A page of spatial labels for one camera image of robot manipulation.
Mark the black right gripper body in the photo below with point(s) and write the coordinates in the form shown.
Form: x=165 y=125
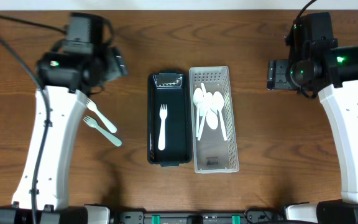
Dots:
x=279 y=71

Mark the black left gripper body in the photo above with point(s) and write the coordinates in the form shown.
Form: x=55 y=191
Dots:
x=117 y=66

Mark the white plastic fork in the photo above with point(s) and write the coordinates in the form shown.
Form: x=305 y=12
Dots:
x=163 y=115
x=101 y=116

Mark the mint green plastic fork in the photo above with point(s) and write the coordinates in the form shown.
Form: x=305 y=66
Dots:
x=91 y=122

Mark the black plastic basket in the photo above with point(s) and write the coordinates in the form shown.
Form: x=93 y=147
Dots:
x=172 y=88

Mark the white plastic spoon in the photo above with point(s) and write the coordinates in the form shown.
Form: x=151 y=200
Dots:
x=205 y=106
x=197 y=99
x=211 y=117
x=218 y=102

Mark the clear plastic basket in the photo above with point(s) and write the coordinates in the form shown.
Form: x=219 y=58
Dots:
x=214 y=135

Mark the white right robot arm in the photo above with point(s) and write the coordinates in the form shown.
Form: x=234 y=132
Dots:
x=317 y=67

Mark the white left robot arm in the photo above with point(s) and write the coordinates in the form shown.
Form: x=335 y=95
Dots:
x=65 y=77

